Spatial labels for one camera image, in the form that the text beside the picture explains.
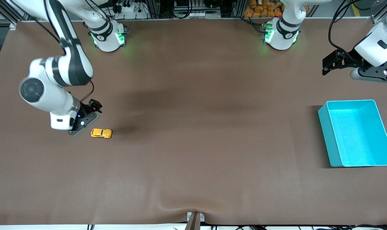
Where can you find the turquoise plastic bin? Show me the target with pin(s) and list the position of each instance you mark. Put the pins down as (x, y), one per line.
(356, 143)

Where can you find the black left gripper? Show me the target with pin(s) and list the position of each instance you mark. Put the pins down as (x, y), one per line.
(347, 60)

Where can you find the yellow beetle toy car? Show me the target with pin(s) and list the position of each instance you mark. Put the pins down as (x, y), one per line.
(100, 133)

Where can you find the white power strip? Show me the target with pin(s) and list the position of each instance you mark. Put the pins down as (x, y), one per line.
(131, 9)

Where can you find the brown clamp bar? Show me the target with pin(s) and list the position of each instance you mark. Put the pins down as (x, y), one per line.
(193, 223)

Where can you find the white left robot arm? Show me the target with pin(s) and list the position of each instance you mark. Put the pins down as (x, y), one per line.
(377, 44)

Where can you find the brown table mat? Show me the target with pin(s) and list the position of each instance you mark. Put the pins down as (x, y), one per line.
(193, 127)

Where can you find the pile of orange packs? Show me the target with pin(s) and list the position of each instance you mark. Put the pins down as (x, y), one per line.
(263, 9)

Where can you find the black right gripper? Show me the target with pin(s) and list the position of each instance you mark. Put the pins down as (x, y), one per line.
(85, 109)

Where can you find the metal clamp bracket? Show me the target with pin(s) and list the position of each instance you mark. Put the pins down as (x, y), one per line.
(202, 218)

